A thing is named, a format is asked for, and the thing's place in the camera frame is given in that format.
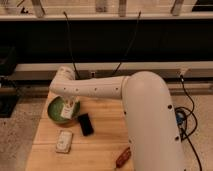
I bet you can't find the black cable left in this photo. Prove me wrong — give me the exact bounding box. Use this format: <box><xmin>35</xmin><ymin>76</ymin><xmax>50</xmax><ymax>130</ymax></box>
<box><xmin>62</xmin><ymin>11</ymin><xmax>81</xmax><ymax>80</ymax></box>

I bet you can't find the blue floor device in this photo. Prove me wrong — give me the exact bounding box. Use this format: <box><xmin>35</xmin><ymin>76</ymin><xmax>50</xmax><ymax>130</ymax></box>
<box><xmin>176</xmin><ymin>112</ymin><xmax>185</xmax><ymax>125</ymax></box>

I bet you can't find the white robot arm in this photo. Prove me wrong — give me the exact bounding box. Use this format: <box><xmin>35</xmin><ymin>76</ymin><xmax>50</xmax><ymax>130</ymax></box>
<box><xmin>50</xmin><ymin>67</ymin><xmax>186</xmax><ymax>171</ymax></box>

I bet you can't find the black smartphone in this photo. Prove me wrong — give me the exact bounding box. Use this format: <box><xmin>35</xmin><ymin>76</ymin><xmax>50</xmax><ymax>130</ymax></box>
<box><xmin>78</xmin><ymin>114</ymin><xmax>94</xmax><ymax>136</ymax></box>

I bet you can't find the black floor cable bundle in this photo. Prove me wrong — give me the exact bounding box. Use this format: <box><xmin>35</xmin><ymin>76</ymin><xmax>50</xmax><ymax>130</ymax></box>
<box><xmin>174</xmin><ymin>74</ymin><xmax>203</xmax><ymax>171</ymax></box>

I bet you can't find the brown tool handle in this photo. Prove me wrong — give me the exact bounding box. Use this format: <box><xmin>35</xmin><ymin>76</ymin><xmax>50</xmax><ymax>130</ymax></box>
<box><xmin>116</xmin><ymin>147</ymin><xmax>131</xmax><ymax>168</ymax></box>

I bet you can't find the black cable right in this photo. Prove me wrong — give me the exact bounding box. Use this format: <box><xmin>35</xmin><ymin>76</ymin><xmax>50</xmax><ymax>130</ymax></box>
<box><xmin>111</xmin><ymin>10</ymin><xmax>142</xmax><ymax>76</ymax></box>

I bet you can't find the green ceramic bowl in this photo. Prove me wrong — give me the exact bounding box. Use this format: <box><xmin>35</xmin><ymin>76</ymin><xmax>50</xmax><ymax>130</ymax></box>
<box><xmin>47</xmin><ymin>96</ymin><xmax>78</xmax><ymax>124</ymax></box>

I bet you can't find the white labelled bottle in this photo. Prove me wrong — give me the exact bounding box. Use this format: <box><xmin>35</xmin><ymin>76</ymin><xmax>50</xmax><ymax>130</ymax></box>
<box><xmin>61</xmin><ymin>97</ymin><xmax>80</xmax><ymax>119</ymax></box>

